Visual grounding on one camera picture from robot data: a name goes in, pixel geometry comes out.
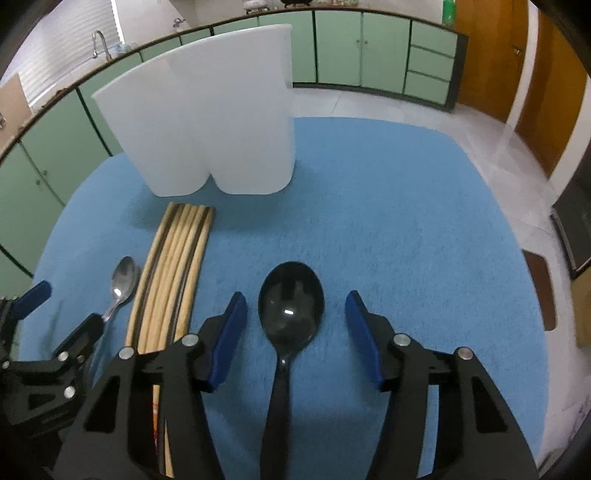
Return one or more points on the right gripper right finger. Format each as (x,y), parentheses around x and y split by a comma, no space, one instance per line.
(478,437)

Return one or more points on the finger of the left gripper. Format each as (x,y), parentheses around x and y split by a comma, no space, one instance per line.
(18,308)
(78,336)

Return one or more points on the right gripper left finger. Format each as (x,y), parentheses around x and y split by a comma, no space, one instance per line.
(112,435)

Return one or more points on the red-tipped wooden chopstick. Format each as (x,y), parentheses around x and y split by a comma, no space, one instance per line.
(173,308)

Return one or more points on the black plastic spoon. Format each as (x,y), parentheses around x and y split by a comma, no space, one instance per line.
(291,304)

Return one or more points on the green lower kitchen cabinets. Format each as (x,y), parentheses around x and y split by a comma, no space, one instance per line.
(347,48)

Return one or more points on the silver metal spoon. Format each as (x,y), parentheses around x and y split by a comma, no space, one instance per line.
(124,281)

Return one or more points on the light bamboo chopstick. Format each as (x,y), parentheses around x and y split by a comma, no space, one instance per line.
(186,305)

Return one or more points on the brown wooden stool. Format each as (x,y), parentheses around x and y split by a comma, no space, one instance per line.
(540,275)

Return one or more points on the brown cardboard board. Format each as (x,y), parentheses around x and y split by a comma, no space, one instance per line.
(14,108)

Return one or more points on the blue table mat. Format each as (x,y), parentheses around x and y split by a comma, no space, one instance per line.
(401,215)

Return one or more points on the white window blind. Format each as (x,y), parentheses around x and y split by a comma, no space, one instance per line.
(61,42)

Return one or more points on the chrome sink faucet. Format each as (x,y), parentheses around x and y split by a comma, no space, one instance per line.
(98,38)

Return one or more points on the white two-compartment utensil holder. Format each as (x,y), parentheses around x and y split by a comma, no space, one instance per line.
(220,109)

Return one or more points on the left wooden door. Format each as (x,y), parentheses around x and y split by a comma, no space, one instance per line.
(497,33)

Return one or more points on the wooden door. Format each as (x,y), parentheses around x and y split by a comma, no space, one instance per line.
(554,97)
(497,33)

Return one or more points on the right wooden door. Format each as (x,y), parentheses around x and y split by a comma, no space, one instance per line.
(554,97)

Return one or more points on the white cooking pot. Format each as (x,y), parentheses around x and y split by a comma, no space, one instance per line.
(255,6)

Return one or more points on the black wok with lid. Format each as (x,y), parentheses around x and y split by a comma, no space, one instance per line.
(289,3)

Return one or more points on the green bottle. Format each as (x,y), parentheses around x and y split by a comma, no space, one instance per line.
(449,12)

